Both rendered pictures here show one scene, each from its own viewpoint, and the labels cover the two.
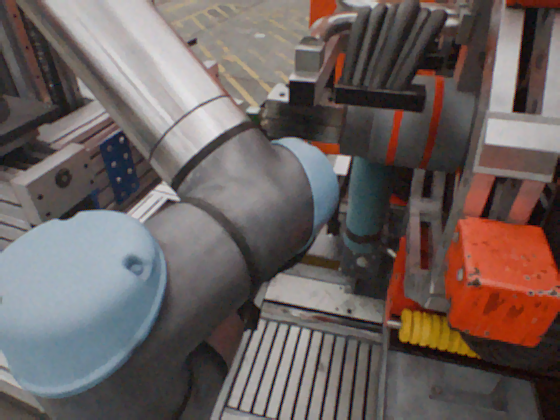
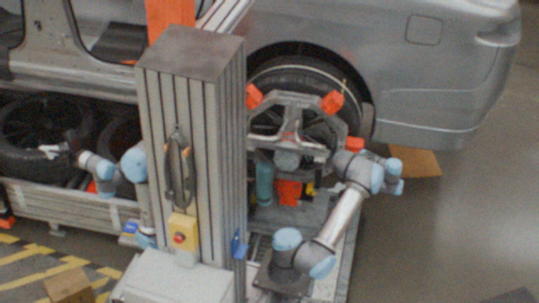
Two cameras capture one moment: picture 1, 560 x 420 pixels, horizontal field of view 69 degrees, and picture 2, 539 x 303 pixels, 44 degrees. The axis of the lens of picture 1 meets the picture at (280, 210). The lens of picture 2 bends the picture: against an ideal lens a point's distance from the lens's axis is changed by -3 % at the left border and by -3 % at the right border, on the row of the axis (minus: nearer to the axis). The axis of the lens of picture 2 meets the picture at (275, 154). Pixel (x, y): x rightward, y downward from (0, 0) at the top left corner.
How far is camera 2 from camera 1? 3.21 m
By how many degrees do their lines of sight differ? 68
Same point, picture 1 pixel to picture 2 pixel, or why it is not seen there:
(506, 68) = (338, 123)
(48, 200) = not seen: hidden behind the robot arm
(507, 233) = (349, 140)
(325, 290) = not seen: hidden behind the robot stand
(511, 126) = (344, 129)
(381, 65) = (330, 138)
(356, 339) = (258, 247)
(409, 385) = (300, 217)
